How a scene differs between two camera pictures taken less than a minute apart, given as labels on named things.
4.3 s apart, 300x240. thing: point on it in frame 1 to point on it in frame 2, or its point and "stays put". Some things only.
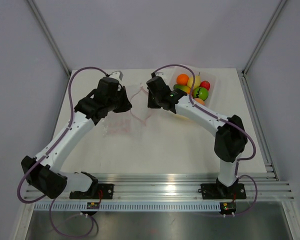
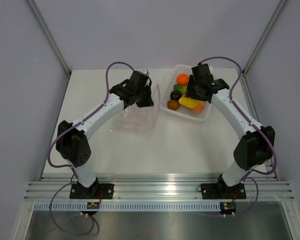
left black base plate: x=96 y=191 stays put
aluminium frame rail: x=182 y=187 stays put
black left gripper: x=127 y=105 to x=148 y=103
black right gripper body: x=158 y=100 to x=197 y=97
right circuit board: x=227 y=208 stays put
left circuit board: x=93 y=205 stays put
